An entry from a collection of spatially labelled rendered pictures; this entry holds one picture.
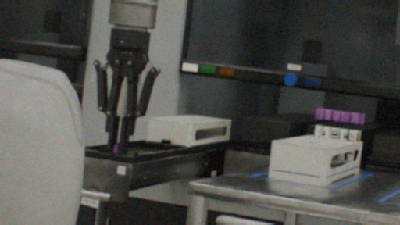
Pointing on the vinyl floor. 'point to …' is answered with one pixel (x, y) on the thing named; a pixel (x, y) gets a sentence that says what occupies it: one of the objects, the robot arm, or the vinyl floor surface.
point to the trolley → (300, 197)
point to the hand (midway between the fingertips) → (119, 134)
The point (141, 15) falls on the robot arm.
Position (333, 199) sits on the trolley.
